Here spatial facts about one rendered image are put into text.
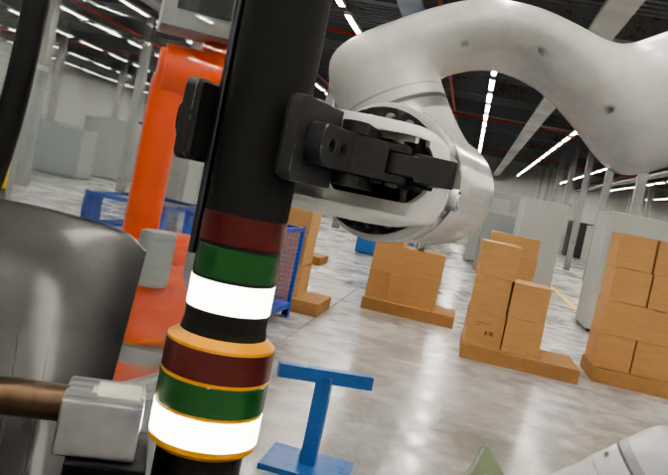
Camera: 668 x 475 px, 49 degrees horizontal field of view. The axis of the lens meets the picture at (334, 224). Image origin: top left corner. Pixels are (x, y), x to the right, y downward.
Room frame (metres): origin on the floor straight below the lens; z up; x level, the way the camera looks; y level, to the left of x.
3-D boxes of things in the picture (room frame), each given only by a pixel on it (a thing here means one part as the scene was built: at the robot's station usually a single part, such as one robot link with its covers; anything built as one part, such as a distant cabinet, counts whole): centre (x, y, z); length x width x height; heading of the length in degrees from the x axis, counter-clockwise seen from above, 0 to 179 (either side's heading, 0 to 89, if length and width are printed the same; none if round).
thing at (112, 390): (0.28, 0.07, 1.37); 0.02 x 0.02 x 0.02; 13
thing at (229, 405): (0.29, 0.03, 1.39); 0.04 x 0.04 x 0.01
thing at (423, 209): (0.39, 0.00, 1.49); 0.11 x 0.10 x 0.07; 159
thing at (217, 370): (0.29, 0.03, 1.40); 0.04 x 0.04 x 0.01
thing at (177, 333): (0.29, 0.03, 1.39); 0.04 x 0.04 x 0.05
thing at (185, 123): (0.32, 0.06, 1.49); 0.07 x 0.03 x 0.03; 159
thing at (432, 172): (0.35, -0.02, 1.49); 0.08 x 0.06 x 0.01; 38
